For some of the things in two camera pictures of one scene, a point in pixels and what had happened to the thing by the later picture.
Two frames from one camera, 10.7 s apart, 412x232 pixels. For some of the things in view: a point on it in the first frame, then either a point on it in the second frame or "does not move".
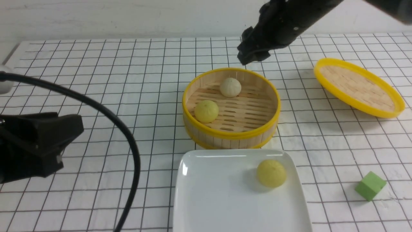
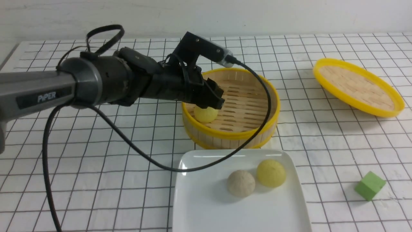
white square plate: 219,190 does not move
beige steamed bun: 230,87 → 241,183
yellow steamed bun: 206,111 does not move
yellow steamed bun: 271,173 does not move
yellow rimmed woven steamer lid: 359,88 does not move
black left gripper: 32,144 → 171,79
